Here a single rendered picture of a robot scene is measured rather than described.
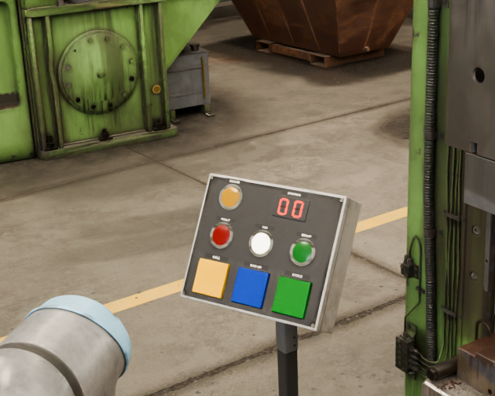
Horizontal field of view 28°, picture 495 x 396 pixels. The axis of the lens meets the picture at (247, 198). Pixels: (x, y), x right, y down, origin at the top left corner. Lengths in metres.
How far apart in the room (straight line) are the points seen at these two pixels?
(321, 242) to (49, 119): 4.48
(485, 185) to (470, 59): 0.22
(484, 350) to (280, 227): 0.49
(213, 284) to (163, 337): 1.93
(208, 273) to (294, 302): 0.22
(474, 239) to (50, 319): 1.16
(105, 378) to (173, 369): 2.77
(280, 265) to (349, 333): 1.98
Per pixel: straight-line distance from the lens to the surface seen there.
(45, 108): 6.34
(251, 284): 2.07
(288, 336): 2.23
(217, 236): 2.13
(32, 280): 4.67
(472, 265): 2.03
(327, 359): 3.83
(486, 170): 1.73
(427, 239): 2.08
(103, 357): 1.03
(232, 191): 2.13
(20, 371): 0.96
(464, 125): 1.75
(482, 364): 1.88
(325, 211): 2.02
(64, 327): 1.02
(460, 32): 1.72
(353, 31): 8.27
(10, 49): 6.31
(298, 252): 2.03
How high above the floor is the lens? 1.91
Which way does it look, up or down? 20 degrees down
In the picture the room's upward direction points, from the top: 3 degrees counter-clockwise
